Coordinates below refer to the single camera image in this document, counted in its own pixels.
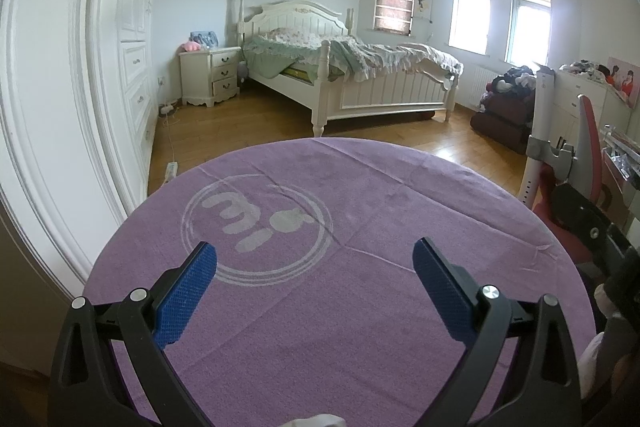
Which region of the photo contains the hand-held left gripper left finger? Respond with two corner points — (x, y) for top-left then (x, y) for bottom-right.
(48, 241), (219, 427)

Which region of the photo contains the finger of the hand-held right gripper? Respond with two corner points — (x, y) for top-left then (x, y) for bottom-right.
(551, 181), (615, 255)

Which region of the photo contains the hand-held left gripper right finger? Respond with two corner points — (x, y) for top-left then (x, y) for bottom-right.
(412, 237), (583, 427)

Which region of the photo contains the person's right forearm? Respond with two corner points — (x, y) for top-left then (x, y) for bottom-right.
(579, 331), (640, 403)

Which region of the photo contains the pink and grey desk chair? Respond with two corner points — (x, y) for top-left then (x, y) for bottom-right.
(520, 66), (640, 268)

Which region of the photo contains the purple table cloth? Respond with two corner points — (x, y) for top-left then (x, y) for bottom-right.
(82, 137), (598, 427)

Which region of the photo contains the white dresser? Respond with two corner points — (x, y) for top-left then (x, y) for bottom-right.
(555, 69), (631, 142)

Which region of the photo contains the dark red armchair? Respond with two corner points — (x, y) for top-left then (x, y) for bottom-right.
(470, 74), (538, 155)

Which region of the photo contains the pile of clothes on dresser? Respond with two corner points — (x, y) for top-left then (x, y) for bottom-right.
(559, 59), (613, 82)

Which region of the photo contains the pile of dark clothes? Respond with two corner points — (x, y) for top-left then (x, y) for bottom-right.
(490, 66), (538, 95)

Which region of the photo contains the white radiator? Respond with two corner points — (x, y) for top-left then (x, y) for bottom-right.
(462, 64), (496, 110)

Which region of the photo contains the white wooden bed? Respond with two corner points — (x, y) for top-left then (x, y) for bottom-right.
(235, 0), (463, 138)

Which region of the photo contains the white nightstand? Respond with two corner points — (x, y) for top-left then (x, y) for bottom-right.
(179, 46), (243, 108)

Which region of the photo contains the narrow bright window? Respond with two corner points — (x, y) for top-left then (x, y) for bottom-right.
(447, 0), (493, 56)

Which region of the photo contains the floral quilt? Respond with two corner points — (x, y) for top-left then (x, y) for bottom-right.
(245, 27), (463, 82)

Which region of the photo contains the white wardrobe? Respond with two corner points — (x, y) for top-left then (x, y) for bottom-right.
(0, 0), (158, 288)

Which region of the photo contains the pink wall poster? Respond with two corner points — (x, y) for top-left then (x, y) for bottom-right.
(605, 55), (640, 108)

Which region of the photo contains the white cable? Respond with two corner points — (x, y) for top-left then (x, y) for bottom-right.
(162, 114), (177, 165)

